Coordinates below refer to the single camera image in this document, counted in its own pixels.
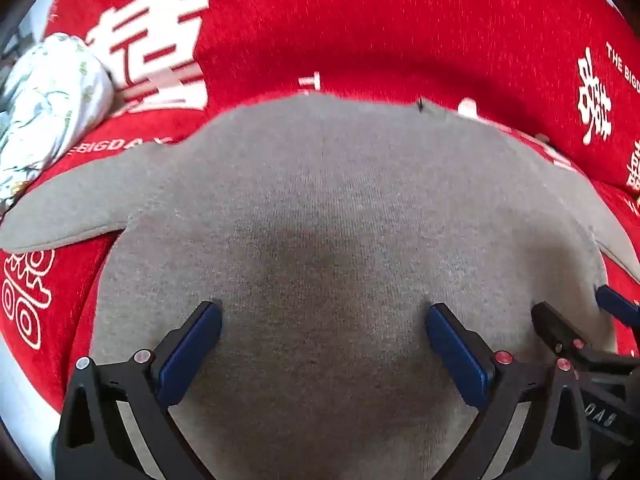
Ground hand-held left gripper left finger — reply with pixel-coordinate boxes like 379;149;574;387
50;300;223;480

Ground white floral cloth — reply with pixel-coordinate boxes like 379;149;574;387
0;32;113;211

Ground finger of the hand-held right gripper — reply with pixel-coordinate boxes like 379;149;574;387
595;285;640;329
531;302;601;362

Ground red printed blanket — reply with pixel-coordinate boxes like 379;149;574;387
0;0;640;396

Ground grey knit sweater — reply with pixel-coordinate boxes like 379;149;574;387
0;95;640;480

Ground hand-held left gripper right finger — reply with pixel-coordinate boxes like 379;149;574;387
425;302;594;480

